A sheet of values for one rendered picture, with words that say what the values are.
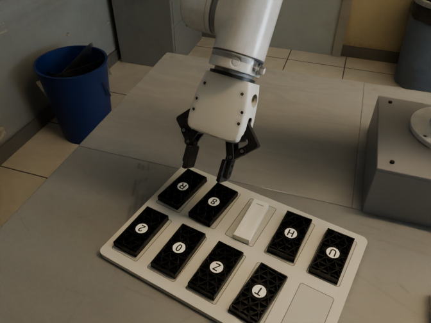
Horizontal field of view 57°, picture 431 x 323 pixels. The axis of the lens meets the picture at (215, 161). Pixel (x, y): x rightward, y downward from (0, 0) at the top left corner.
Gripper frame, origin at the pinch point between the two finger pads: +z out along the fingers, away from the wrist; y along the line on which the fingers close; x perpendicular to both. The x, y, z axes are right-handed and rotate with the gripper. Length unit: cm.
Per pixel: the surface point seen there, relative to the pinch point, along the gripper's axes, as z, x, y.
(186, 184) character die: 7.7, -10.2, 7.6
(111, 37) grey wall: -22, -189, 192
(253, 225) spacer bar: 9.2, -8.0, -8.5
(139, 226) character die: 15.0, 1.1, 9.0
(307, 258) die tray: 10.7, -7.9, -19.5
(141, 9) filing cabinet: -46, -181, 164
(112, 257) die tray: 19.8, 6.4, 9.4
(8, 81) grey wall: 19, -92, 170
